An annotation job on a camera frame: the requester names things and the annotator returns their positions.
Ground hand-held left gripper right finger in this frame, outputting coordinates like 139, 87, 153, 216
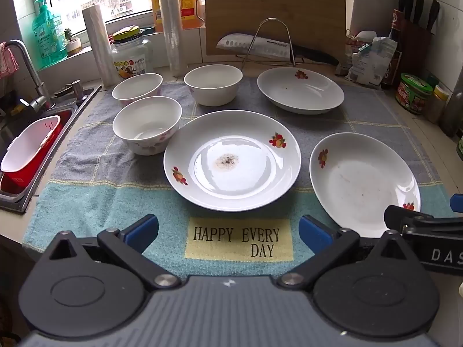
278, 214, 413, 292

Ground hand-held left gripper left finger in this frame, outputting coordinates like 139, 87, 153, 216
47, 214, 181, 292

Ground white plate fruit print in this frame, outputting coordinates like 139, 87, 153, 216
257, 67, 345, 115
163, 110, 302, 212
309, 132, 422, 238

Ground white bowl pink flowers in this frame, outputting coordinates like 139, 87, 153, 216
184, 64, 243, 107
111, 73, 164, 107
112, 96, 182, 156

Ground grey blue checked dish towel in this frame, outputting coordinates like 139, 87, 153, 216
22, 76, 463, 261

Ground dark grey container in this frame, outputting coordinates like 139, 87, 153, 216
439, 80, 463, 138

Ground yellow lid spice jar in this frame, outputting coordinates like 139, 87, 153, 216
425, 85, 450, 123

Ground red plastic basin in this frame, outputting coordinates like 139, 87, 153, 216
0, 110, 73, 196

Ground stainless steel sink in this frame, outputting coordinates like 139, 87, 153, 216
0, 85, 104, 214

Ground dark soy sauce bottle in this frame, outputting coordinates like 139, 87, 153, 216
381, 9, 404, 88

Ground white blue printed bag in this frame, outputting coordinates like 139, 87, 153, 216
345, 36, 398, 88

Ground dark wooden knife block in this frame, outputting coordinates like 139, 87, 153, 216
398, 18, 435, 80

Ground glass jar yellow-green lid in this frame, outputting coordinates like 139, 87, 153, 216
110, 25, 154, 80

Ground metal faucet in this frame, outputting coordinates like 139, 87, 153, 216
5, 39, 50, 112

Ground small potted succulent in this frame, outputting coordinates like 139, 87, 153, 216
63, 28, 84, 57

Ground clear cling film roll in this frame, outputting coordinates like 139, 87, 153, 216
155, 0, 189, 77

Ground green dish soap bottle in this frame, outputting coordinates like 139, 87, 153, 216
32, 0, 69, 70

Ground pink cloth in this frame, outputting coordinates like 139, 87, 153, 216
0, 41, 19, 79

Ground orange cooking oil bottle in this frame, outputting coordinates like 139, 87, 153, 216
150, 0, 205, 32

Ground bamboo cutting board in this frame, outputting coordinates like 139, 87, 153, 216
205, 0, 348, 66

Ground black handled kitchen knife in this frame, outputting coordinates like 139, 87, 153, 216
216, 33, 341, 68

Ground metal wire rack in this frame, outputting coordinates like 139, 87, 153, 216
235, 18, 295, 69

